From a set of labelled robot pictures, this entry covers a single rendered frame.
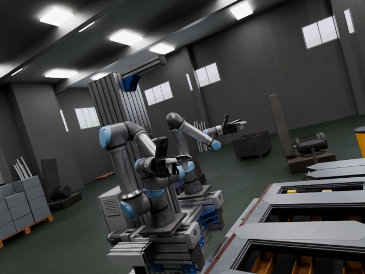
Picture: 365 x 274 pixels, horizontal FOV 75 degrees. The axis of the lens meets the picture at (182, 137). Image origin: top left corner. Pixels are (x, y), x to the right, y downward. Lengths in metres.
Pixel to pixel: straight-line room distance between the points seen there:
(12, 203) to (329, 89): 11.08
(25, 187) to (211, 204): 6.25
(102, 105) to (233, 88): 9.81
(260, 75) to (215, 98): 2.26
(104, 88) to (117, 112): 0.19
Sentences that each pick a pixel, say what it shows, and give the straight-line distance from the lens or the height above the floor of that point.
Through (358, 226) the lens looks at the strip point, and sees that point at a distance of 1.53.
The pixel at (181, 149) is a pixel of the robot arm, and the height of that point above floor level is 1.38.
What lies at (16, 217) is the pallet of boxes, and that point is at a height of 0.49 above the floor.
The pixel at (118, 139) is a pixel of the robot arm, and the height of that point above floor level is 1.59.
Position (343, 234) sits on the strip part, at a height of 0.84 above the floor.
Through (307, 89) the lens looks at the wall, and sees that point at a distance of 10.99.
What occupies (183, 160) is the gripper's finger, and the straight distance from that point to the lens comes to 0.94.
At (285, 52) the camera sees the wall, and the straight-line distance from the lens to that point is 11.09.
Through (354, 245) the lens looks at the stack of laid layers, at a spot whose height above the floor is 0.84.
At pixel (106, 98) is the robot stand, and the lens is 1.73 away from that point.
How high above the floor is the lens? 1.58
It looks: 3 degrees down
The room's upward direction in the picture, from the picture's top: 16 degrees counter-clockwise
